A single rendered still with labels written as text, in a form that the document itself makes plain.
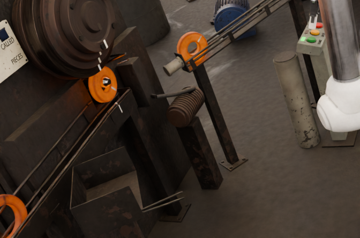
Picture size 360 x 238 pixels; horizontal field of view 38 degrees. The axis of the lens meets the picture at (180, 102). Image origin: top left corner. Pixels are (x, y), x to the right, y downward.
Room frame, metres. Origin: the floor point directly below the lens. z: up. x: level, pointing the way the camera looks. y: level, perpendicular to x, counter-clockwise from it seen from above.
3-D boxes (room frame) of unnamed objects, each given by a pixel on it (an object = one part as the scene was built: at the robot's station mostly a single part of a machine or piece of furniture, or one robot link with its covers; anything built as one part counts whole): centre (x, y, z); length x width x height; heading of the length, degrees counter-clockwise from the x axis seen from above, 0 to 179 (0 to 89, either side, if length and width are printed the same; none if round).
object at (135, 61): (2.30, 0.16, 0.68); 0.11 x 0.08 x 0.24; 54
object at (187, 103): (2.29, -0.02, 0.27); 0.22 x 0.13 x 0.53; 144
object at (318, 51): (2.22, -0.71, 0.31); 0.24 x 0.16 x 0.62; 144
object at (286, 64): (2.28, -0.56, 0.26); 0.12 x 0.12 x 0.52
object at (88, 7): (2.04, 0.20, 1.11); 0.28 x 0.06 x 0.28; 144
